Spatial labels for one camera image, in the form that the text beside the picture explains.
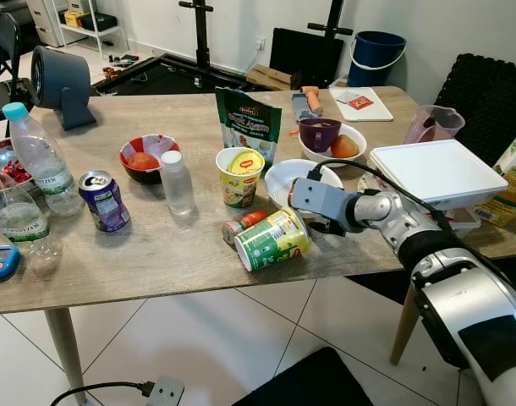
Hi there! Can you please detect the shallow white bowl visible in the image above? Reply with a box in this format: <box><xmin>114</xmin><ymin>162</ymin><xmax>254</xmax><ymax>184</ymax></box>
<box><xmin>264</xmin><ymin>158</ymin><xmax>346</xmax><ymax>210</ymax></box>

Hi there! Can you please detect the small red can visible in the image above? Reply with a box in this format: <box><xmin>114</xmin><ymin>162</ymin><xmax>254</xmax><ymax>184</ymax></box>
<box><xmin>222</xmin><ymin>209</ymin><xmax>268</xmax><ymax>247</ymax></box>

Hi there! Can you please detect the green instant noodle cup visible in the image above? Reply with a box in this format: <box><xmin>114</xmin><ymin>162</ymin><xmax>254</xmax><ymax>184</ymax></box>
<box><xmin>234</xmin><ymin>207</ymin><xmax>311</xmax><ymax>273</ymax></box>

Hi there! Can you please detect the deep white bowl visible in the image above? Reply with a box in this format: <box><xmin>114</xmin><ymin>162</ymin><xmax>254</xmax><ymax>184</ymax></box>
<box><xmin>298</xmin><ymin>123</ymin><xmax>370</xmax><ymax>167</ymax></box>

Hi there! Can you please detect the orange fruit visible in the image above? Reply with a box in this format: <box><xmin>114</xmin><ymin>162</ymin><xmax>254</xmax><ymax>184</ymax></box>
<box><xmin>329</xmin><ymin>134</ymin><xmax>361</xmax><ymax>160</ymax></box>

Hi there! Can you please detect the purple cup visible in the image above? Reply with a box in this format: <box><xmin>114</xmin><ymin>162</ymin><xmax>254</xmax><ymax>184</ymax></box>
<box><xmin>297</xmin><ymin>117</ymin><xmax>343</xmax><ymax>154</ymax></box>

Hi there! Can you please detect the yellow instant noodle cup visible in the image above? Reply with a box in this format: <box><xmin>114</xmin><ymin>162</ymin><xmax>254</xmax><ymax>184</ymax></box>
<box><xmin>215</xmin><ymin>146</ymin><xmax>266</xmax><ymax>210</ymax></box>

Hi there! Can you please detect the white cutting board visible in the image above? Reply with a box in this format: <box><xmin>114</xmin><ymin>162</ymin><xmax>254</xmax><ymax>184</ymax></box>
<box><xmin>329</xmin><ymin>85</ymin><xmax>396</xmax><ymax>123</ymax></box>

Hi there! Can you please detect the white square lidded container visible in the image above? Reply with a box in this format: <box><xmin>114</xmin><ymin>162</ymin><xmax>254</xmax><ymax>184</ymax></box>
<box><xmin>367</xmin><ymin>139</ymin><xmax>510</xmax><ymax>211</ymax></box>

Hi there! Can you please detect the small red packet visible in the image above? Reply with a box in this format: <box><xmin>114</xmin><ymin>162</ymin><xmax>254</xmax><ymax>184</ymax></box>
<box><xmin>346</xmin><ymin>94</ymin><xmax>376</xmax><ymax>112</ymax></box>

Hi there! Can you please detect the clear plastic food container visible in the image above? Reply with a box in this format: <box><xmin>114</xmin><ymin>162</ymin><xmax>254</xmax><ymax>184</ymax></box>
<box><xmin>427</xmin><ymin>203</ymin><xmax>484</xmax><ymax>235</ymax></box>

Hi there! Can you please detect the green snack bag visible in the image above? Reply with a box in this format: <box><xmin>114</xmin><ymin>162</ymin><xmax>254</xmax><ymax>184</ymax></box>
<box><xmin>213</xmin><ymin>85</ymin><xmax>284</xmax><ymax>167</ymax></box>

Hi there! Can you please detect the pink measuring jug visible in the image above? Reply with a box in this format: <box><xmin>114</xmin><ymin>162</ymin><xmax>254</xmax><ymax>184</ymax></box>
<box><xmin>403</xmin><ymin>104</ymin><xmax>467</xmax><ymax>145</ymax></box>

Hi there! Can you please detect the dark floor mat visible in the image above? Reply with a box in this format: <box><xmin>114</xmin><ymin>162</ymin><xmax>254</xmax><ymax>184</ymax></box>
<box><xmin>231</xmin><ymin>345</ymin><xmax>400</xmax><ymax>406</ymax></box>

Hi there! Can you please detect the small clear white-capped bottle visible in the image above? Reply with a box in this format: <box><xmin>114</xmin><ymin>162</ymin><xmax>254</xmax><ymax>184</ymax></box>
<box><xmin>159</xmin><ymin>150</ymin><xmax>197</xmax><ymax>217</ymax></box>

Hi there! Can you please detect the tan cardboard box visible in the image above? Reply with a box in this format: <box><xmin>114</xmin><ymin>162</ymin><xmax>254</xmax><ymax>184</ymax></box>
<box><xmin>245</xmin><ymin>63</ymin><xmax>304</xmax><ymax>92</ymax></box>

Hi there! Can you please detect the black flat panel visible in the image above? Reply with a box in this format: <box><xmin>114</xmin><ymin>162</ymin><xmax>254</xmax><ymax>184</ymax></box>
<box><xmin>269</xmin><ymin>27</ymin><xmax>346</xmax><ymax>86</ymax></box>

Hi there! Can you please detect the blue bucket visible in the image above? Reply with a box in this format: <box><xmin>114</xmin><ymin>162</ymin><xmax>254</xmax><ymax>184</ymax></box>
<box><xmin>349</xmin><ymin>30</ymin><xmax>409</xmax><ymax>89</ymax></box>

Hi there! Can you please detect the green yellow juice carton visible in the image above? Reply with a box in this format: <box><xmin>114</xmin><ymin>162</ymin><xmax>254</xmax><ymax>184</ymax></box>
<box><xmin>473</xmin><ymin>127</ymin><xmax>516</xmax><ymax>228</ymax></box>

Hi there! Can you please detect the red tomato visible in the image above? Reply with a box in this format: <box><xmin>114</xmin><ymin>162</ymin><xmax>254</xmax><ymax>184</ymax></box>
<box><xmin>127</xmin><ymin>151</ymin><xmax>162</xmax><ymax>173</ymax></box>

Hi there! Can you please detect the black quilted chair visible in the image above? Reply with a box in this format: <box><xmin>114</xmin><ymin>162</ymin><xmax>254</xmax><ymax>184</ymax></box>
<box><xmin>433</xmin><ymin>52</ymin><xmax>516</xmax><ymax>167</ymax></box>

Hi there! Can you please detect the black metal stand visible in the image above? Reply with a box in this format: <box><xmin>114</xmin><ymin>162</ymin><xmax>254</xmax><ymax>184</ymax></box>
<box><xmin>306</xmin><ymin>0</ymin><xmax>354</xmax><ymax>62</ymax></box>
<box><xmin>178</xmin><ymin>0</ymin><xmax>217</xmax><ymax>70</ymax></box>

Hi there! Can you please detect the purple drink can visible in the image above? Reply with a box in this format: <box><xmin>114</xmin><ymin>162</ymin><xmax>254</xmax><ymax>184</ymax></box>
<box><xmin>77</xmin><ymin>169</ymin><xmax>132</xmax><ymax>233</ymax></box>

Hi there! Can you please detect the wooden dining table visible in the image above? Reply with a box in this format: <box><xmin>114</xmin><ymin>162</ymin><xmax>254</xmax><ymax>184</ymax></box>
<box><xmin>0</xmin><ymin>85</ymin><xmax>516</xmax><ymax>398</ymax></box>

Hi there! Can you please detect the teal-capped water bottle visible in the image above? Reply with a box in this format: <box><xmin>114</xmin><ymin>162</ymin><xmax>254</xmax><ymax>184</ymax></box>
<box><xmin>2</xmin><ymin>101</ymin><xmax>85</xmax><ymax>217</ymax></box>

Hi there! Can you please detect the grey desk fan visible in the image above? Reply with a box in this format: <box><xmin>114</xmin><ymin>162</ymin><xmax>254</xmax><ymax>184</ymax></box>
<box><xmin>30</xmin><ymin>45</ymin><xmax>99</xmax><ymax>132</ymax></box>

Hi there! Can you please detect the clear labelled water bottle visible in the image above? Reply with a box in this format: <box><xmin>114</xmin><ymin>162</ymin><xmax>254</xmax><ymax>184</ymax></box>
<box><xmin>0</xmin><ymin>156</ymin><xmax>64</xmax><ymax>273</ymax></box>

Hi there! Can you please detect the glass bowl of red sweets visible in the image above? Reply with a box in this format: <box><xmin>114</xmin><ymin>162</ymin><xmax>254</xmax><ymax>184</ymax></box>
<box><xmin>0</xmin><ymin>139</ymin><xmax>36</xmax><ymax>189</ymax></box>

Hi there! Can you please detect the white shelf unit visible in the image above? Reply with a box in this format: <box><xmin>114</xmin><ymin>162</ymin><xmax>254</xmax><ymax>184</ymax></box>
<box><xmin>25</xmin><ymin>0</ymin><xmax>129</xmax><ymax>62</ymax></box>

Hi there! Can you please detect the blue handheld device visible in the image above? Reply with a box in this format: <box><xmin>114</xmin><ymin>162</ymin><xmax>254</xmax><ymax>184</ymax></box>
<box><xmin>0</xmin><ymin>244</ymin><xmax>23</xmax><ymax>283</ymax></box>

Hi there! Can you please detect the black slim chair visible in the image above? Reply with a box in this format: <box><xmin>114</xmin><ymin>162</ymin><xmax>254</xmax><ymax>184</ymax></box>
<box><xmin>0</xmin><ymin>12</ymin><xmax>36</xmax><ymax>141</ymax></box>

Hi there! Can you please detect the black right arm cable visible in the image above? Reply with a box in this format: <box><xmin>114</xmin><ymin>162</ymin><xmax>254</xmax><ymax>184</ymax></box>
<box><xmin>305</xmin><ymin>159</ymin><xmax>455</xmax><ymax>236</ymax></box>

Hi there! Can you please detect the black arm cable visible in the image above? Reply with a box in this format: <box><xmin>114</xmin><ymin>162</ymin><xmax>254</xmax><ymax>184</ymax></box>
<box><xmin>49</xmin><ymin>380</ymin><xmax>157</xmax><ymax>406</ymax></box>
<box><xmin>305</xmin><ymin>159</ymin><xmax>455</xmax><ymax>236</ymax></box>

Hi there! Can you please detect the grey tool with orange handle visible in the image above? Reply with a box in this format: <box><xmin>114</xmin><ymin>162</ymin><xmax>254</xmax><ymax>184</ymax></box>
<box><xmin>291</xmin><ymin>85</ymin><xmax>325</xmax><ymax>124</ymax></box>

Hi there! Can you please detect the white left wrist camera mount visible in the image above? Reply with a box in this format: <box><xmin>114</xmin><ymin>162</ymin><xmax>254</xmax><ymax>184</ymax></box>
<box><xmin>143</xmin><ymin>376</ymin><xmax>186</xmax><ymax>406</ymax></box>

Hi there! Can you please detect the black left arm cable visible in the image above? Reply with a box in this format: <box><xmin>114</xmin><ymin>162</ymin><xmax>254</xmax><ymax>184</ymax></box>
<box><xmin>49</xmin><ymin>380</ymin><xmax>157</xmax><ymax>406</ymax></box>

